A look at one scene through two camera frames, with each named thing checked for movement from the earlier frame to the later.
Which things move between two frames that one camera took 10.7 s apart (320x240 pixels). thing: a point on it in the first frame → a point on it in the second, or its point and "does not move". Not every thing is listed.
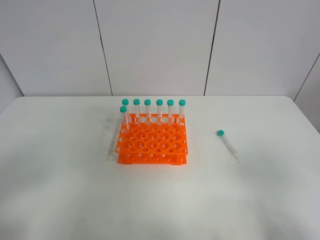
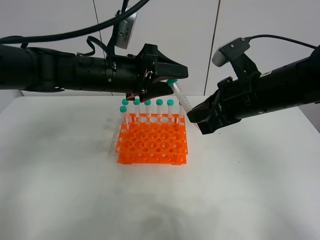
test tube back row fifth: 170,104 does not move
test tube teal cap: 221,134 → 175,85
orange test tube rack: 152,138 does not move
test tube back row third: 147,102 does not move
